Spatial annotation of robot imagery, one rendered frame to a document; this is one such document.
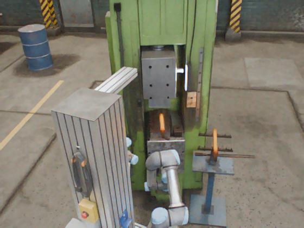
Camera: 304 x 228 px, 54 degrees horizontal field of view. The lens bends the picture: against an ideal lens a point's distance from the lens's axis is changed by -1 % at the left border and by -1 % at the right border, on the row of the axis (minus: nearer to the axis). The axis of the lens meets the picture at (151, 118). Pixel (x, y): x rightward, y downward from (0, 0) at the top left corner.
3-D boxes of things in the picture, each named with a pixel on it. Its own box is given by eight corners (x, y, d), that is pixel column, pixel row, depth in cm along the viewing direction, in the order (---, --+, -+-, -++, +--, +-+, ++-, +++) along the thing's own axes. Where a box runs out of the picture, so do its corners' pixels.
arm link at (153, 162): (145, 163, 215) (145, 195, 252) (160, 161, 217) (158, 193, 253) (143, 150, 223) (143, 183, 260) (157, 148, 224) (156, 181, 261)
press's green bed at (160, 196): (182, 202, 349) (183, 173, 323) (150, 203, 349) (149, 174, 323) (178, 169, 395) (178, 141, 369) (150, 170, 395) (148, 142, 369)
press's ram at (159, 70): (184, 97, 278) (186, 57, 256) (143, 99, 278) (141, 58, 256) (180, 77, 313) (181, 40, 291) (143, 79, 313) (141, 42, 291)
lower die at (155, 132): (170, 137, 303) (170, 130, 298) (150, 138, 303) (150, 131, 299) (168, 114, 338) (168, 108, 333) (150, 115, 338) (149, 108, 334)
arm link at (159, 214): (150, 219, 220) (149, 207, 213) (168, 216, 222) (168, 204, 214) (152, 233, 211) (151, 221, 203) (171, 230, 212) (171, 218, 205)
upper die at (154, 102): (170, 107, 283) (170, 98, 278) (149, 107, 284) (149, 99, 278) (167, 86, 318) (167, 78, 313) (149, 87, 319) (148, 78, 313)
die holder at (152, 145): (184, 173, 323) (185, 140, 298) (148, 174, 323) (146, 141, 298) (179, 141, 369) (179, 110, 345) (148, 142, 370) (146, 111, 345)
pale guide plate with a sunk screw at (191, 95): (195, 107, 298) (196, 92, 289) (186, 107, 298) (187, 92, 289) (195, 106, 300) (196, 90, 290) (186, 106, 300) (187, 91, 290)
